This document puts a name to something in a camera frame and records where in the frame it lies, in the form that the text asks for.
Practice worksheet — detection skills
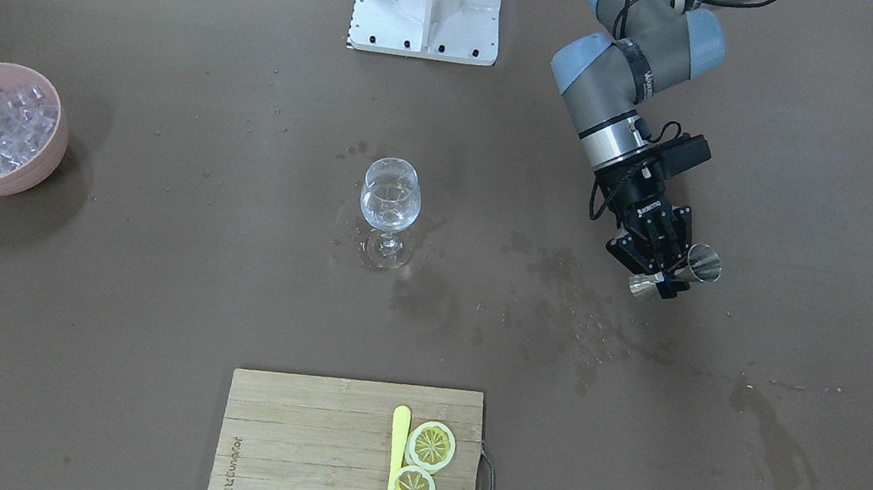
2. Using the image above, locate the bamboo cutting board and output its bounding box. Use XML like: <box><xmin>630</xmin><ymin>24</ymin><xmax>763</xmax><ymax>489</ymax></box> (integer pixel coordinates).
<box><xmin>206</xmin><ymin>369</ymin><xmax>485</xmax><ymax>490</ymax></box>

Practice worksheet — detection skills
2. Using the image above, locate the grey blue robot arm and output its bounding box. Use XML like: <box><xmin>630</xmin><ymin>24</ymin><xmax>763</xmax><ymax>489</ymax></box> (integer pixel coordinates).
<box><xmin>551</xmin><ymin>0</ymin><xmax>779</xmax><ymax>300</ymax></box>

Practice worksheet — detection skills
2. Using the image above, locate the clear wine glass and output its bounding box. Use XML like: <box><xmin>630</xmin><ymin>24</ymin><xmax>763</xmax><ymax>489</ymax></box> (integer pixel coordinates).
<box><xmin>359</xmin><ymin>157</ymin><xmax>422</xmax><ymax>270</ymax></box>

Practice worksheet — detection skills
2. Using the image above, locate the yellow plastic knife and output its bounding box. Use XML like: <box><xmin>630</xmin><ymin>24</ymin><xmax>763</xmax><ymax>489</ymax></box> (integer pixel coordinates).
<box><xmin>387</xmin><ymin>405</ymin><xmax>412</xmax><ymax>490</ymax></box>

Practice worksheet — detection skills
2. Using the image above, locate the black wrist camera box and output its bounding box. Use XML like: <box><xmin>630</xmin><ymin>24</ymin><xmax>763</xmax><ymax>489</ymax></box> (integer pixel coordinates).
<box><xmin>646</xmin><ymin>132</ymin><xmax>712</xmax><ymax>180</ymax></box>

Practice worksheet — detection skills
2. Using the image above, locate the upper lemon slice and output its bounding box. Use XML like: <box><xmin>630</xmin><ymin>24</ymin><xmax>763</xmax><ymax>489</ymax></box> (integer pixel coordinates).
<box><xmin>404</xmin><ymin>421</ymin><xmax>458</xmax><ymax>475</ymax></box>

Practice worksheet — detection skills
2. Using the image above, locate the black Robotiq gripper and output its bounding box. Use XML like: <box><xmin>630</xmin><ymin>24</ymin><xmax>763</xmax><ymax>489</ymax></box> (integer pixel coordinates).
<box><xmin>590</xmin><ymin>161</ymin><xmax>692</xmax><ymax>300</ymax></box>

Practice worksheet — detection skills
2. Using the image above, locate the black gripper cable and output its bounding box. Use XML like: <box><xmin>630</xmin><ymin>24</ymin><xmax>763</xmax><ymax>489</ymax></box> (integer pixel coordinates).
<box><xmin>585</xmin><ymin>0</ymin><xmax>698</xmax><ymax>231</ymax></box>

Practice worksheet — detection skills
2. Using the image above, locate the steel double jigger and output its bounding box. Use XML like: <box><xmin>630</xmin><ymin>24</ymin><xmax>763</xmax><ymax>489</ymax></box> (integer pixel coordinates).
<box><xmin>628</xmin><ymin>243</ymin><xmax>722</xmax><ymax>300</ymax></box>

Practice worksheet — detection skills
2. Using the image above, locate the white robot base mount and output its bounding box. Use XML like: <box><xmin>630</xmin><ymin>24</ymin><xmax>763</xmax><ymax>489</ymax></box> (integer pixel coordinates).
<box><xmin>345</xmin><ymin>0</ymin><xmax>502</xmax><ymax>67</ymax></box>

